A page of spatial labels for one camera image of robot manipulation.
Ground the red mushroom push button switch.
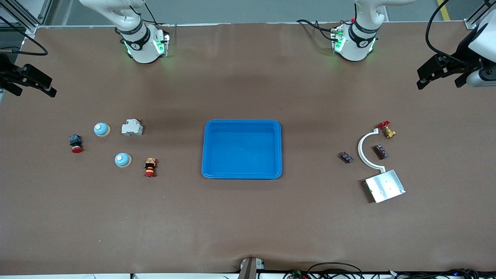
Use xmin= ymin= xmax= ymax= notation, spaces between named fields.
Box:
xmin=69 ymin=134 xmax=84 ymax=153

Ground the white circuit breaker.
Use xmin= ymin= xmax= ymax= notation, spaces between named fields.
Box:
xmin=121 ymin=119 xmax=143 ymax=136

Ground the silver aluminium plate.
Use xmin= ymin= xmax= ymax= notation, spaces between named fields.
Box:
xmin=364 ymin=169 xmax=406 ymax=203

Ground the brass valve with red handle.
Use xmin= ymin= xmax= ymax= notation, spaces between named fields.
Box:
xmin=378 ymin=121 xmax=397 ymax=140

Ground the blue plastic tray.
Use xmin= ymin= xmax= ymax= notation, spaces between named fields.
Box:
xmin=201 ymin=119 xmax=282 ymax=180

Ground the black cable at right arm base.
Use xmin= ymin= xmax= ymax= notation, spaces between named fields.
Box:
xmin=130 ymin=0 xmax=159 ymax=26

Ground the black looped cable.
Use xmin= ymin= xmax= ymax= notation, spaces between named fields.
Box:
xmin=307 ymin=262 xmax=364 ymax=279

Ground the black cable bundle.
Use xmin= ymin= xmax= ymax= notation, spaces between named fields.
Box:
xmin=387 ymin=268 xmax=496 ymax=279

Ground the grey metal table bracket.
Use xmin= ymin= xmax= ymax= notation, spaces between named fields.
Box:
xmin=237 ymin=257 xmax=266 ymax=279

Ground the white curved plastic bracket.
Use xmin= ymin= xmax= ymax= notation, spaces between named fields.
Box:
xmin=358 ymin=129 xmax=386 ymax=173

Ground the black cable at left arm base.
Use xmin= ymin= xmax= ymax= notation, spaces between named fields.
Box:
xmin=296 ymin=19 xmax=338 ymax=41

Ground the black cable at arm base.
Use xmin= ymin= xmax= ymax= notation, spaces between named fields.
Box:
xmin=296 ymin=19 xmax=338 ymax=41
xmin=130 ymin=0 xmax=159 ymax=26

